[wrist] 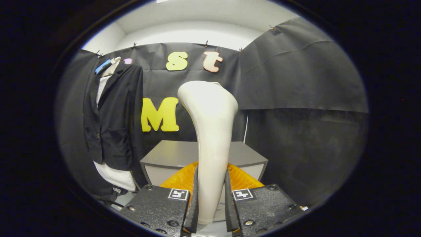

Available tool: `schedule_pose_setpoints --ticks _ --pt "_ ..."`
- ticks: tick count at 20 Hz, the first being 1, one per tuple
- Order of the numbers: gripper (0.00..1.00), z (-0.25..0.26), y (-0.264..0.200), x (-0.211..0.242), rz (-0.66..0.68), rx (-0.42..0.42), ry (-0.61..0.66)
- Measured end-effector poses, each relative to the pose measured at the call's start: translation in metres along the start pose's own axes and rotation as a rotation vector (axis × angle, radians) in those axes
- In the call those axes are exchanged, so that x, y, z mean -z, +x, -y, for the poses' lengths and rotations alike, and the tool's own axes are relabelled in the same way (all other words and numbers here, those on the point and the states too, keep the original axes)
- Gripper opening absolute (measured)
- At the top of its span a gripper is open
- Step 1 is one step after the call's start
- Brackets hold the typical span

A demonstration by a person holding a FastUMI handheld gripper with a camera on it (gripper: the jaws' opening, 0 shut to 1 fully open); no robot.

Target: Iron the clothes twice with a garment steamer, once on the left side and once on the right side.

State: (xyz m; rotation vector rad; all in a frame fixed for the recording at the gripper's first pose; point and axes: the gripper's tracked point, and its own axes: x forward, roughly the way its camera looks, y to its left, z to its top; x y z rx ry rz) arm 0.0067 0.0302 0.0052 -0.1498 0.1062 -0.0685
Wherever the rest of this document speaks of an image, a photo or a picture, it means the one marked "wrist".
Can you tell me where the row of small black clips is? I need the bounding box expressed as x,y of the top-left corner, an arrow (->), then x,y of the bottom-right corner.
95,25 -> 275,57

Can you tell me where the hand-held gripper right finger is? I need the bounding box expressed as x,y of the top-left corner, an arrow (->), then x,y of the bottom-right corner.
225,163 -> 303,237

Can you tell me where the white shirt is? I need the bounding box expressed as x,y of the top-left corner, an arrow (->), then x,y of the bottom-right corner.
93,70 -> 137,192

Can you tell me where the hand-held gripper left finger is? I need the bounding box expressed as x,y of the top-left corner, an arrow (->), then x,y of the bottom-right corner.
120,161 -> 200,237

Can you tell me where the black suit jacket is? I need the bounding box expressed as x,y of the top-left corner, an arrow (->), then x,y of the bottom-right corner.
83,63 -> 144,171

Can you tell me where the black backdrop cloth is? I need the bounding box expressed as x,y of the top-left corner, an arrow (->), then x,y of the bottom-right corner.
54,17 -> 369,208

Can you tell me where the grey cabinet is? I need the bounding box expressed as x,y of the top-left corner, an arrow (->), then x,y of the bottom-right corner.
140,140 -> 269,225

